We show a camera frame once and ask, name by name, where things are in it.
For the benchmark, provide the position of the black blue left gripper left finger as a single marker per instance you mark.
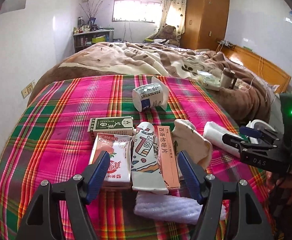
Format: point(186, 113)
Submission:
point(42, 219)

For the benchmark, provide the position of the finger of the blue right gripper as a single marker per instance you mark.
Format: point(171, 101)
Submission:
point(250, 132)

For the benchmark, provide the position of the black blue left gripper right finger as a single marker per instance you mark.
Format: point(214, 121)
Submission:
point(246, 217)

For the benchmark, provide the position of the white foam roll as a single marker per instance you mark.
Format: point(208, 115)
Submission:
point(214, 133)

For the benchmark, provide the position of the white foam sheet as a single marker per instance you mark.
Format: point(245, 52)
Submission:
point(167, 208)

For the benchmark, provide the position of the white yogurt cup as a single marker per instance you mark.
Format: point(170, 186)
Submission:
point(154, 94)

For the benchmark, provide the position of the white trash bin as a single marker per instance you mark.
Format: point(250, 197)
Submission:
point(258, 124)

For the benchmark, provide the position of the person's right hand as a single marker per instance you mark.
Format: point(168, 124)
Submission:
point(285, 184)

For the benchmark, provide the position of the brown beige blanket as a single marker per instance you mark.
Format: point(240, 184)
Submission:
point(248, 102)

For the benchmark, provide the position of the beige thermos mug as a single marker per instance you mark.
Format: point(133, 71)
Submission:
point(228, 79)

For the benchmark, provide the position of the crumpled beige paper bag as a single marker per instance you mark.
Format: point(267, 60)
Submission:
point(186, 138)

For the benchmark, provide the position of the green tissue pack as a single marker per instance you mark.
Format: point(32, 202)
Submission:
point(209, 81)

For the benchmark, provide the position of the wooden headboard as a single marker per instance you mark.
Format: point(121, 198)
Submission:
point(263, 68)

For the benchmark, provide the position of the pink plaid cloth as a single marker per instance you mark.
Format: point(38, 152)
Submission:
point(50, 141)

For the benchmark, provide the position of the orange medicine box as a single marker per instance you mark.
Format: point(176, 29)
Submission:
point(167, 157)

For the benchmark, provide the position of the pink strawberry milk carton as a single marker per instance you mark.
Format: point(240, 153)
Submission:
point(118, 146)

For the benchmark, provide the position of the green white small box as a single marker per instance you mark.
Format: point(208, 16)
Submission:
point(123, 125)

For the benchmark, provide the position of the brown teddy bear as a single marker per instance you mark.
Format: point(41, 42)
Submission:
point(168, 33)

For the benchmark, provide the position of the wooden wardrobe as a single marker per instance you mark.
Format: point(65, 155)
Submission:
point(205, 23)

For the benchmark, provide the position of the patterned curtain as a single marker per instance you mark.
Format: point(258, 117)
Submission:
point(173, 13)

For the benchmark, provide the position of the cluttered shelf unit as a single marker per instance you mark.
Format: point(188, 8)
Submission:
point(84, 40)

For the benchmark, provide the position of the dried branches in vase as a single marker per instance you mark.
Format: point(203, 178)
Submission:
point(91, 10)

